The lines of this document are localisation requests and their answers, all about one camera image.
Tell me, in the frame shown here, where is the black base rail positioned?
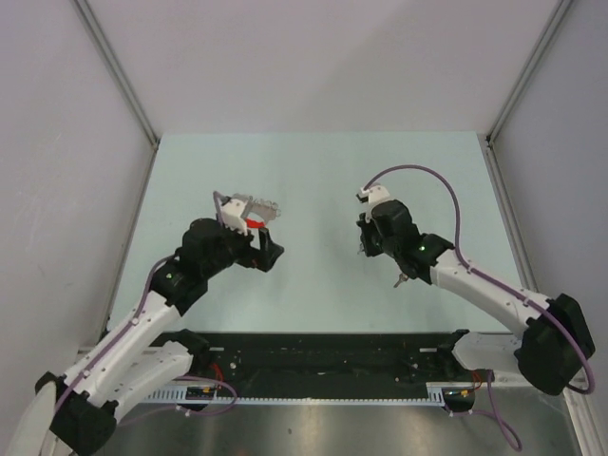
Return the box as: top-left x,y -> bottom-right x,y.
153,330 -> 487,399

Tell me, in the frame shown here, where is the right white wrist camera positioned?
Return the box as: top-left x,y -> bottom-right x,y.
356,183 -> 391,210

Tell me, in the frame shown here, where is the key with red tag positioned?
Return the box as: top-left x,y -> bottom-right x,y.
393,274 -> 409,288

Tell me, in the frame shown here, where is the silver red keyring holder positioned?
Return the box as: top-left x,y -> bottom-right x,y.
232,193 -> 281,229

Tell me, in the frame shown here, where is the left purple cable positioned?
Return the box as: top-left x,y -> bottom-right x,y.
54,189 -> 238,428

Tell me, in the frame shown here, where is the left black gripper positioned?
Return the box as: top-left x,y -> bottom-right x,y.
202,218 -> 282,278

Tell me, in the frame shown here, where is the white slotted cable duct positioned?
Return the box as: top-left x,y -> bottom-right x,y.
142,382 -> 472,407

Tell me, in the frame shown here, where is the right aluminium frame post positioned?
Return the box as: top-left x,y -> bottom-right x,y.
486,0 -> 576,143

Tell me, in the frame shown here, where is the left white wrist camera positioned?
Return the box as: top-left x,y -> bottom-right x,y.
218,197 -> 251,236

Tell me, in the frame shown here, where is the aluminium frame post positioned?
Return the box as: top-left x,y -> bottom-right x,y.
486,0 -> 576,143
70,0 -> 160,151

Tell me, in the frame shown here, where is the left aluminium frame post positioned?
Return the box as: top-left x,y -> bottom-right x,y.
70,0 -> 160,151

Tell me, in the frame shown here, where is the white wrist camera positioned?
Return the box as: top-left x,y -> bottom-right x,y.
218,197 -> 251,236
356,183 -> 391,210

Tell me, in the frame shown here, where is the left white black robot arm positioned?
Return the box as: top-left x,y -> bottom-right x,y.
6,218 -> 285,455

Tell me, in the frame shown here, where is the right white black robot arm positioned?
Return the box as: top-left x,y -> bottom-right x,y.
356,196 -> 595,395

